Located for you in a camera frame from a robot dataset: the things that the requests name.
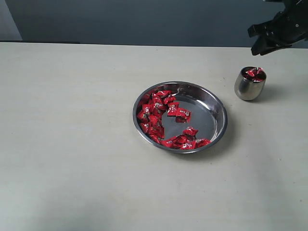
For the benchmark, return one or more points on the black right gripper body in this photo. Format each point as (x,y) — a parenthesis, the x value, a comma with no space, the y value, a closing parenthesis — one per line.
(287,27)

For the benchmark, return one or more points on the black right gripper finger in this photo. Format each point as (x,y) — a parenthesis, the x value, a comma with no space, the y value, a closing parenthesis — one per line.
(260,47)
(274,49)

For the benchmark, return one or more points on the round stainless steel plate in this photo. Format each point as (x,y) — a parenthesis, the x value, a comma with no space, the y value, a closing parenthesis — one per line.
(209,116)

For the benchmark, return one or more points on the red candy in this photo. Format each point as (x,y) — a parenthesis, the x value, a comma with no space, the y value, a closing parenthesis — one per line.
(161,94)
(254,72)
(190,132)
(183,115)
(148,108)
(259,77)
(142,117)
(172,108)
(201,142)
(188,146)
(179,140)

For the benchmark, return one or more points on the stainless steel cup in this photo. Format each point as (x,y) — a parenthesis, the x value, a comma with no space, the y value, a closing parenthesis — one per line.
(245,88)

